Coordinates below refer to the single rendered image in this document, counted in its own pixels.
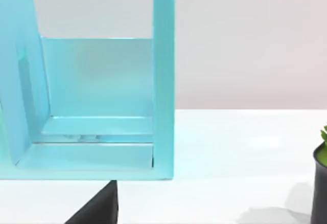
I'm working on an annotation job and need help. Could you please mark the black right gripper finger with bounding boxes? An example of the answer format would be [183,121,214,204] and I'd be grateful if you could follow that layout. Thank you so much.
[63,180,120,224]

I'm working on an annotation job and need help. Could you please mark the light blue rack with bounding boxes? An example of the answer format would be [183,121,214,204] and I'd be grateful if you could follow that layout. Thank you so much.
[0,0,176,181]

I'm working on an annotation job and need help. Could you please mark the black plant pot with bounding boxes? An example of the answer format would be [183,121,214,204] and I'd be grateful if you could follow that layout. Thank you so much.
[310,142,327,224]

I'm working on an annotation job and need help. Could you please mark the green plant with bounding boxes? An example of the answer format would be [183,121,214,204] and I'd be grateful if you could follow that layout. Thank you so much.
[319,125,327,164]

